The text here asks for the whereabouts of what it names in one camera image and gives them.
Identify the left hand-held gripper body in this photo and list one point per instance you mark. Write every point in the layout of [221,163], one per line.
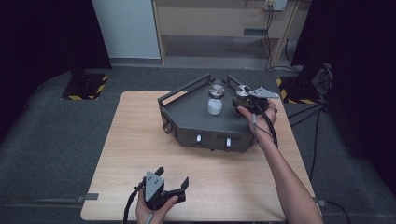
[154,186]

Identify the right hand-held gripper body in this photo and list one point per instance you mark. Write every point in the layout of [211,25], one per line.
[260,99]

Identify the glass jar with dark contents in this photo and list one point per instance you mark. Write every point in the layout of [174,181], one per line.
[242,92]

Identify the glass jar with white powder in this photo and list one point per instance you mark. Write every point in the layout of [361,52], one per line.
[215,101]

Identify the dark metal corner shelf rack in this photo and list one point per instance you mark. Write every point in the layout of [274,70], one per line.
[193,115]

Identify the person's right hand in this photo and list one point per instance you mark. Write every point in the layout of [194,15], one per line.
[264,124]

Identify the person's left hand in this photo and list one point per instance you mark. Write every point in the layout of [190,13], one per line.
[155,214]

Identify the black stand base striped edge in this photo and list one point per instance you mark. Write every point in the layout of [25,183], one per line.
[299,90]
[85,87]

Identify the grey table edge clip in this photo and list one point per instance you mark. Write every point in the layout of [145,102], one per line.
[88,197]
[320,202]

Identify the grey label on shelf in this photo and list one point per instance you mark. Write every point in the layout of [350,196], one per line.
[255,31]

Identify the white power strip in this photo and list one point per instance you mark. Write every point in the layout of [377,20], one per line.
[276,4]

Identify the black curtain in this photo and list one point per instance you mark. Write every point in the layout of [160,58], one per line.
[40,40]
[358,62]

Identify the white panel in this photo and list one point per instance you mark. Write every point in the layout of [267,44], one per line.
[127,28]

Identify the wooden shelf frame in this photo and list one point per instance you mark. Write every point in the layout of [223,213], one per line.
[218,18]

